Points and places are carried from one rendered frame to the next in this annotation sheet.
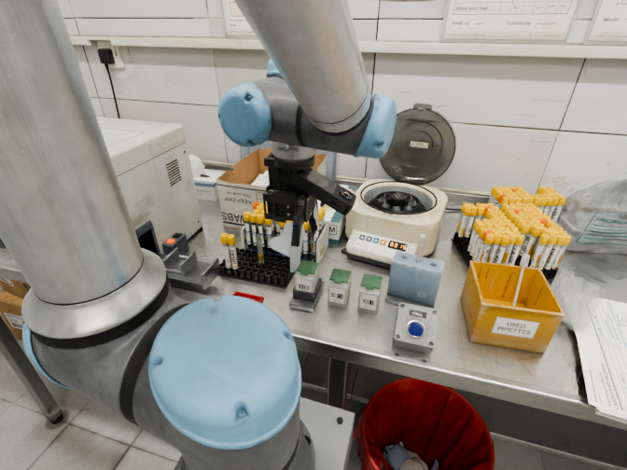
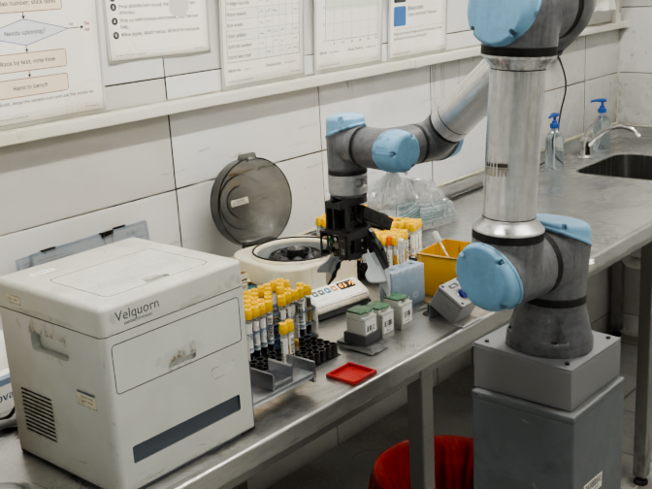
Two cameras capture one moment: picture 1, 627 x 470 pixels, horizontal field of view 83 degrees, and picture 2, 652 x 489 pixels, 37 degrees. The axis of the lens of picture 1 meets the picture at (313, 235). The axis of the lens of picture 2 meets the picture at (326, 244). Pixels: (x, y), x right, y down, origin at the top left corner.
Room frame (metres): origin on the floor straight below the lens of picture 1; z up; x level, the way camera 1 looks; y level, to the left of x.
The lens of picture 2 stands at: (-0.11, 1.68, 1.61)
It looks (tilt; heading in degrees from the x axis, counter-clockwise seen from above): 16 degrees down; 295
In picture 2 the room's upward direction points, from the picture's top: 3 degrees counter-clockwise
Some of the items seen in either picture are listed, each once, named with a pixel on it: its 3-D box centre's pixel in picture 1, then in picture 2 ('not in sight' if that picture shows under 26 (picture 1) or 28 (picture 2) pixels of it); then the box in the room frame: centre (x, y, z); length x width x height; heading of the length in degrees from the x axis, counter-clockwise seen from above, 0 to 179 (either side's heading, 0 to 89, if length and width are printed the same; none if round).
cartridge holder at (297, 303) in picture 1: (307, 290); (362, 339); (0.59, 0.01, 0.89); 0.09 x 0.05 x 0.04; 164
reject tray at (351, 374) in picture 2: (243, 305); (351, 374); (0.56, 0.15, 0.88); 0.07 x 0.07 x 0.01; 73
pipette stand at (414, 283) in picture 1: (414, 280); (402, 288); (0.59, -0.21, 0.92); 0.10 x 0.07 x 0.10; 65
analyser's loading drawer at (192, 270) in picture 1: (172, 263); (262, 383); (0.65, 0.32, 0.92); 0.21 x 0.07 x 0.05; 73
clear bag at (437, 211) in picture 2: not in sight; (422, 199); (0.78, -0.93, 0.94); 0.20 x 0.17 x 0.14; 56
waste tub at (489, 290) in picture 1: (505, 304); (455, 269); (0.51, -0.37, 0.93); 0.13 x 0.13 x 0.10; 78
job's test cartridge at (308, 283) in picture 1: (307, 280); (361, 325); (0.59, 0.01, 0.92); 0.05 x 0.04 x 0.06; 164
